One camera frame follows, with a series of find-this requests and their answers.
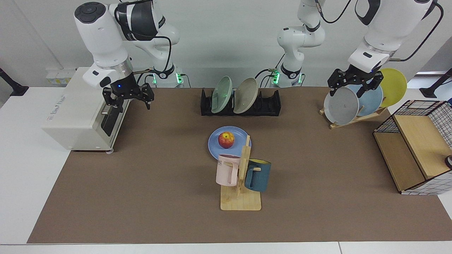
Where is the red yellow apple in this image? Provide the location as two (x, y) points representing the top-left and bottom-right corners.
(218, 132), (235, 149)

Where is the wooden cup stand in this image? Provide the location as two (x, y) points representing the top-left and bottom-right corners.
(220, 135), (262, 211)

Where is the wooden plate rack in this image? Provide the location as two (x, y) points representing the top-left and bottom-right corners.
(320, 106), (387, 129)

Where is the brown table cloth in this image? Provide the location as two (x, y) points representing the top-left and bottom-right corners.
(27, 87), (452, 244)

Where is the dark blue cup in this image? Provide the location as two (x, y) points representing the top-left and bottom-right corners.
(244, 159), (272, 193)

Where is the pink cup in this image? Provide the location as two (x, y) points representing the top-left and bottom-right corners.
(216, 154), (241, 187)

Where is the pale toaster oven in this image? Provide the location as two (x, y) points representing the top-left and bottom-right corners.
(42, 67), (133, 153)

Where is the yellow plate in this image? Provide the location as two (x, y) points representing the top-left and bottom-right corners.
(377, 68), (408, 108)

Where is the black stand foot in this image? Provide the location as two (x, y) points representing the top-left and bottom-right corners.
(0, 68), (29, 97)
(419, 68), (452, 98)

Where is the beige plate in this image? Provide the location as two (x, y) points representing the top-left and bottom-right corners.
(233, 78), (259, 114)

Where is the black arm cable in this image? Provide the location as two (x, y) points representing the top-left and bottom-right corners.
(117, 0), (173, 75)
(390, 0), (444, 62)

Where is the light blue plate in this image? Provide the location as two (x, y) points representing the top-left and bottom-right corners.
(348, 83), (383, 117)

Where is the wire basket with wooden floor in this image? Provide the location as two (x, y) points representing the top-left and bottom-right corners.
(373, 100), (452, 195)

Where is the grey plate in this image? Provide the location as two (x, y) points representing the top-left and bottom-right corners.
(323, 86), (360, 126)

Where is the pale green plate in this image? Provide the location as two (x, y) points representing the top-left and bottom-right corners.
(211, 76), (233, 114)

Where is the black dish rack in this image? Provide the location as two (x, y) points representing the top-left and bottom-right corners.
(201, 88), (282, 117)

